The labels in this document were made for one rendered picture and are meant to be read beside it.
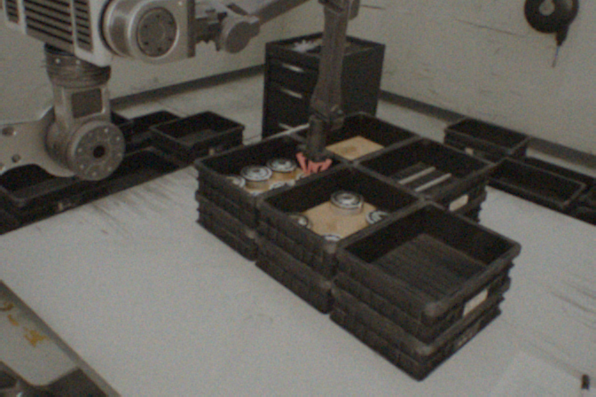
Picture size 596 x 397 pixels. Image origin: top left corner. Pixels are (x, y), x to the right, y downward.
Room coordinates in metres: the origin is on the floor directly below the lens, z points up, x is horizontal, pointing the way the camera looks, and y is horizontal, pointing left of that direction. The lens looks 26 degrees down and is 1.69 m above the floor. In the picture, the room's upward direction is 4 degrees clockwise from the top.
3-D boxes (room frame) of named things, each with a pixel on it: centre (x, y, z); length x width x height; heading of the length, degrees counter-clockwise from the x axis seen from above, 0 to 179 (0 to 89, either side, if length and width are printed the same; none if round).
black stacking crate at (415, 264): (1.20, -0.34, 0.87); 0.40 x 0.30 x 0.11; 136
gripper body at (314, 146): (1.65, -0.04, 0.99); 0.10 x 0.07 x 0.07; 40
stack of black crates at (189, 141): (2.68, 0.53, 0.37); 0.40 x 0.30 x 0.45; 141
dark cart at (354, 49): (3.39, -0.10, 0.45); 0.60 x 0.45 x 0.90; 141
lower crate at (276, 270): (1.41, -0.13, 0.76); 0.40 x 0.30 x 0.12; 136
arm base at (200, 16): (1.13, 0.24, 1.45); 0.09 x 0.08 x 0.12; 51
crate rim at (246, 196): (1.62, 0.09, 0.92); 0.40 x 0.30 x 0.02; 136
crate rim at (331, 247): (1.41, -0.13, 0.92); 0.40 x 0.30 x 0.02; 136
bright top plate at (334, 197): (1.54, -0.15, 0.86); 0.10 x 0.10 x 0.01
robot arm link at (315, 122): (1.66, -0.05, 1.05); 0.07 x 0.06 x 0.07; 142
